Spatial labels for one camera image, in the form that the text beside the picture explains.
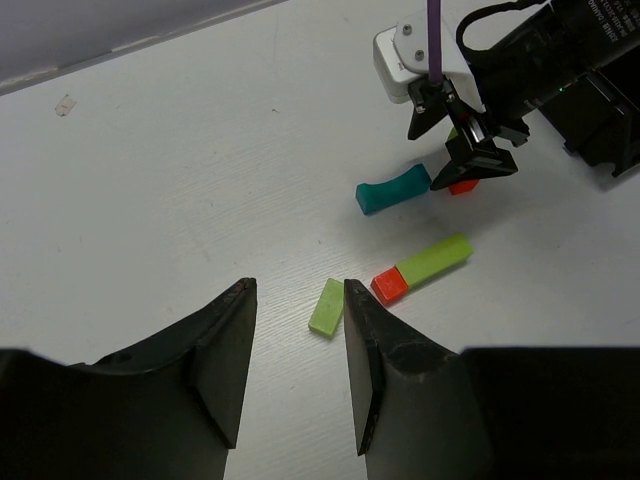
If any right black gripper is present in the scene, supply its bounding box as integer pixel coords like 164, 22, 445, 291
407, 1, 639, 191

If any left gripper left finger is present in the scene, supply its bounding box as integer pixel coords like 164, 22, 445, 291
1, 278, 257, 479

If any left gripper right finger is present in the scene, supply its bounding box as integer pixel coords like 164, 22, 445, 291
344, 279, 639, 479

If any red cube block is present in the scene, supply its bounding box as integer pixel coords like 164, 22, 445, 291
370, 267, 409, 306
448, 179, 479, 196

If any teal arch block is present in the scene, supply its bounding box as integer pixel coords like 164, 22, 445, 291
355, 164, 432, 215

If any long green block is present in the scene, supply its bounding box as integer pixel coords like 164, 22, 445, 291
395, 234, 474, 288

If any small green cube block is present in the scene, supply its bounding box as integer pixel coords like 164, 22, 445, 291
446, 128, 462, 143

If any flat green block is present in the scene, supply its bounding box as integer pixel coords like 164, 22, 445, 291
308, 278, 344, 339

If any small tape scrap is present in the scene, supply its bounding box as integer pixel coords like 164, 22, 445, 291
54, 95, 76, 117

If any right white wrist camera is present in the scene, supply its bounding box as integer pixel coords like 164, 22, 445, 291
373, 9, 486, 113

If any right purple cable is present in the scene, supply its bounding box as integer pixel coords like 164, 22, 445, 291
425, 0, 446, 89

